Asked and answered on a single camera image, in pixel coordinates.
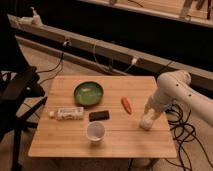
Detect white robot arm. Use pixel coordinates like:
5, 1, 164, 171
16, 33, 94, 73
140, 70, 213, 130

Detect wooden table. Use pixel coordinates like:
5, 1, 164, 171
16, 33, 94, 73
28, 76, 177, 158

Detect orange carrot toy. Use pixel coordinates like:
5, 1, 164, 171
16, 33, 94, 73
121, 97, 132, 114

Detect black phone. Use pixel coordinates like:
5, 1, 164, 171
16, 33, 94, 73
89, 110, 110, 122

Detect clear plastic cup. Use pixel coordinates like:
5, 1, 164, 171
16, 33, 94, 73
86, 121, 106, 143

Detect green bowl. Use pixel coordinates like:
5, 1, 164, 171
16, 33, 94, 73
73, 81, 104, 107

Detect grey metal beam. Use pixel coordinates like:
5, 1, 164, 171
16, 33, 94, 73
9, 15, 213, 91

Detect white plastic bottle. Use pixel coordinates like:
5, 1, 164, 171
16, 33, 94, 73
49, 107, 84, 120

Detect black chair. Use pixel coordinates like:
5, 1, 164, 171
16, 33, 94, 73
0, 67, 47, 171

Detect white spray bottle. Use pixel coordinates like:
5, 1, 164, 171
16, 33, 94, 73
32, 7, 43, 27

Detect black floor cables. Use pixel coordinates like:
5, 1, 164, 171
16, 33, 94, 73
165, 103, 213, 171

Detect white hanging cable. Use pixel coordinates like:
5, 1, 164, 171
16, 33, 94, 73
92, 41, 138, 75

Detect black hanging cable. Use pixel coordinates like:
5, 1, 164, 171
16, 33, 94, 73
35, 39, 72, 84

